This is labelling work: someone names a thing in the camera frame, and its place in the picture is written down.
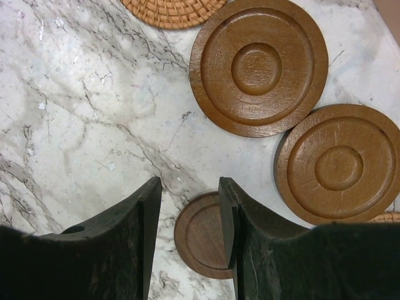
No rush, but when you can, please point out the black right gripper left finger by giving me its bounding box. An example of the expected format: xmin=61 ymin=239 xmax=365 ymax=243
xmin=1 ymin=177 xmax=162 ymax=299

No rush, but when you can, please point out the grooved brown wooden coaster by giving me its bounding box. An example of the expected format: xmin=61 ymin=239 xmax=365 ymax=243
xmin=189 ymin=1 xmax=328 ymax=138

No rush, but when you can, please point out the peach plastic desk organizer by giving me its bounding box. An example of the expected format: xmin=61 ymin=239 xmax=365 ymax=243
xmin=373 ymin=0 xmax=400 ymax=45

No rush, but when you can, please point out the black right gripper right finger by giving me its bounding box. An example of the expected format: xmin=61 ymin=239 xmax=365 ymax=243
xmin=218 ymin=177 xmax=399 ymax=299

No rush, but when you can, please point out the dark walnut coaster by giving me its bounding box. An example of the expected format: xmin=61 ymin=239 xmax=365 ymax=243
xmin=174 ymin=191 xmax=233 ymax=279

